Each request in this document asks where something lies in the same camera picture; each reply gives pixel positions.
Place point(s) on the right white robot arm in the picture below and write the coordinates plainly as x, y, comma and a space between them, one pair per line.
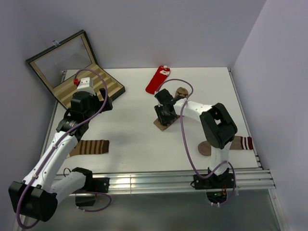
218, 126

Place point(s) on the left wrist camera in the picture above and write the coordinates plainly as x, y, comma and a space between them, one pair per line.
86, 85

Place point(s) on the tan sock maroon stripes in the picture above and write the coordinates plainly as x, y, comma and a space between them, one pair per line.
239, 143

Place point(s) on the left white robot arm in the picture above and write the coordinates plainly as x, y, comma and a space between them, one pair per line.
37, 196

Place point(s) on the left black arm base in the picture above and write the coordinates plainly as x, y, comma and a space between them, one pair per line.
87, 197

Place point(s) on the red christmas sock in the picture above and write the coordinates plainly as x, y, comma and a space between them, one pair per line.
159, 77

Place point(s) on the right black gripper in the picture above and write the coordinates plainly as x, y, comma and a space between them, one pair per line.
162, 120

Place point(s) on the brown striped sock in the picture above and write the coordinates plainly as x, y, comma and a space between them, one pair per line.
86, 147

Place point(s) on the aluminium frame rail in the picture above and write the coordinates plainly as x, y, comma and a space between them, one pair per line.
179, 181

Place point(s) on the black compartment display box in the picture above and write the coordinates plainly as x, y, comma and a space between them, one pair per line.
57, 65

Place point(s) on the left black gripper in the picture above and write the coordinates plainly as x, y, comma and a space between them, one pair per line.
102, 92

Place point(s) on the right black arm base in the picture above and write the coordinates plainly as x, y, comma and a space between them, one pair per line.
218, 188

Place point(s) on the tan argyle sock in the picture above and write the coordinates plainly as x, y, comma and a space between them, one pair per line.
182, 93

